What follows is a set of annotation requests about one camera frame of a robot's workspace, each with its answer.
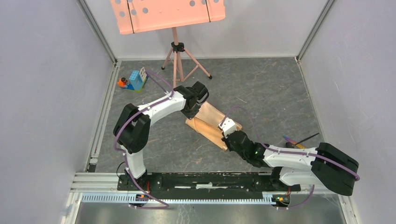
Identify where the black handled utensil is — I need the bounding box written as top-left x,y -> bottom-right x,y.
285,133 -> 319,148

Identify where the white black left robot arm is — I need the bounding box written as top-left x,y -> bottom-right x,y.
113,81 -> 209,190

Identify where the colourful toy brick house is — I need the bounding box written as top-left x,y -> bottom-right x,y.
126,67 -> 147,92

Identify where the orange toy figure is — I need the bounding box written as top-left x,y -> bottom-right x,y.
118,77 -> 128,88

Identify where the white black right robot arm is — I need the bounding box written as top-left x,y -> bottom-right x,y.
222,131 -> 361,196

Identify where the peach satin napkin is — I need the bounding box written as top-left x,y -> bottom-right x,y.
185,102 -> 227,150

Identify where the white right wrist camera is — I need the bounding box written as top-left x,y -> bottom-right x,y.
219,118 -> 237,138

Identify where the grey slotted cable duct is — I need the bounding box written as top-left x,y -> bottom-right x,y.
81,193 -> 286,205

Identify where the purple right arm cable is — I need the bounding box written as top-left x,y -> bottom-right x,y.
220,106 -> 361,210

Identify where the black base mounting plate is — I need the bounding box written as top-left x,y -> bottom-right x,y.
138,172 -> 301,200

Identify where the pink music stand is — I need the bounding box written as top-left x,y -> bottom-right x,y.
110,0 -> 226,85

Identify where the iridescent rainbow utensil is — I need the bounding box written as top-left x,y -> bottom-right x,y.
283,136 -> 297,145

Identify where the gold handled utensil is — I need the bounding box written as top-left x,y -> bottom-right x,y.
296,144 -> 306,149

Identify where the aluminium frame rail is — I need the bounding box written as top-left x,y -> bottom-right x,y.
70,173 -> 335,195

